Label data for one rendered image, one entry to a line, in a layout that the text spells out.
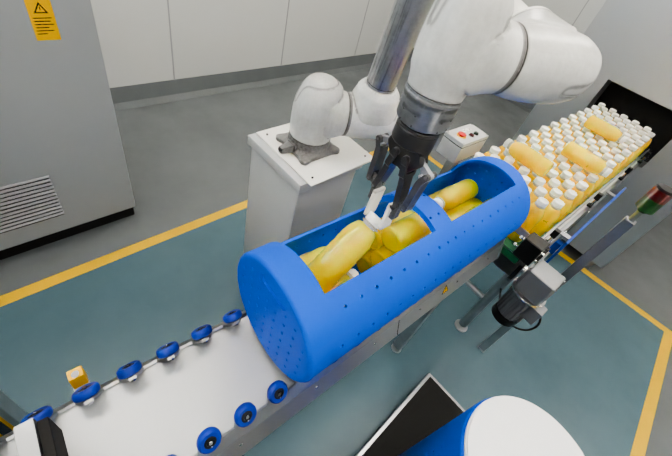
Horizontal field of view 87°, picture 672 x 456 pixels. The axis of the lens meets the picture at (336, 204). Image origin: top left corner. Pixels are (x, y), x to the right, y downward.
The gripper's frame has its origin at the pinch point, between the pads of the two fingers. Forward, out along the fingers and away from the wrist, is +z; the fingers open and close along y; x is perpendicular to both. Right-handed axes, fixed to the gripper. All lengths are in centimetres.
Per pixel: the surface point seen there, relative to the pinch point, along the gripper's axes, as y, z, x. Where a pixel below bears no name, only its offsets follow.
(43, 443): 0, 23, -61
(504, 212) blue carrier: 10.5, 12.3, 46.7
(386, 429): 32, 116, 26
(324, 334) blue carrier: 11.5, 13.1, -19.8
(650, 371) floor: 109, 131, 198
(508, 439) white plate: 46, 27, 6
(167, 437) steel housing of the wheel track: 5, 38, -47
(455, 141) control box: -28, 22, 81
